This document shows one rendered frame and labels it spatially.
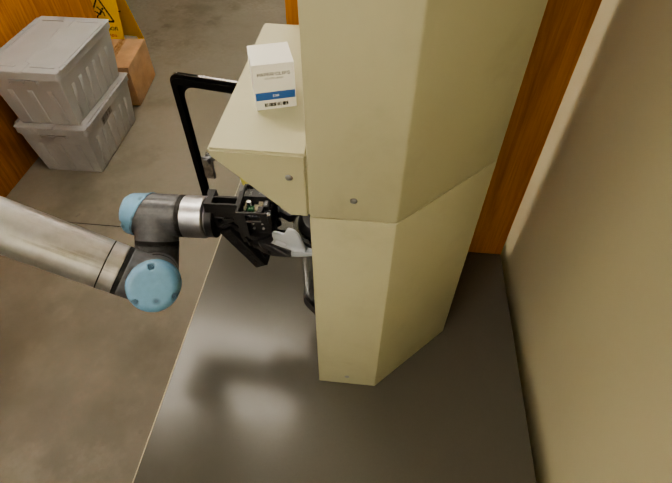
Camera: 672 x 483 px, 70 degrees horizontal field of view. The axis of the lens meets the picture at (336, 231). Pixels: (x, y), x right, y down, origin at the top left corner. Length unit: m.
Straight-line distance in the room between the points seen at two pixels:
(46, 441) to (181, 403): 1.24
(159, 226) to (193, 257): 1.62
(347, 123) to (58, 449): 1.88
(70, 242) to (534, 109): 0.80
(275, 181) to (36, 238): 0.35
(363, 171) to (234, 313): 0.63
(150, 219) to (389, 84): 0.52
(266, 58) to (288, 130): 0.09
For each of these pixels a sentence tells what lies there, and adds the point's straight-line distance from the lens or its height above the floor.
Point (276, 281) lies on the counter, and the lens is 1.14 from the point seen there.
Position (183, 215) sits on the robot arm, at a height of 1.27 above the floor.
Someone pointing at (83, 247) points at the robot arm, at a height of 1.34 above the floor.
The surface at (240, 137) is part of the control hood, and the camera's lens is 0.58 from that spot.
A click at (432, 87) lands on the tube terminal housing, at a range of 0.51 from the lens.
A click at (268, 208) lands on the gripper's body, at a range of 0.81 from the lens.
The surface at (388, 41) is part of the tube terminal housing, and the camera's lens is 0.46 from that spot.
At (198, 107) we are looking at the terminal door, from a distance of 0.99.
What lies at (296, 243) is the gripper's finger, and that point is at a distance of 0.79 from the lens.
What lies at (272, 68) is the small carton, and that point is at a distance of 0.59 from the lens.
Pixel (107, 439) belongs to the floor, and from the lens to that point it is 2.13.
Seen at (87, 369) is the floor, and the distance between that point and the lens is 2.30.
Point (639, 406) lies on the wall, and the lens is 0.75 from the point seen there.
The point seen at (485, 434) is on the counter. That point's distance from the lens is 1.00.
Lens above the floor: 1.85
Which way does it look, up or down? 48 degrees down
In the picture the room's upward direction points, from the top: straight up
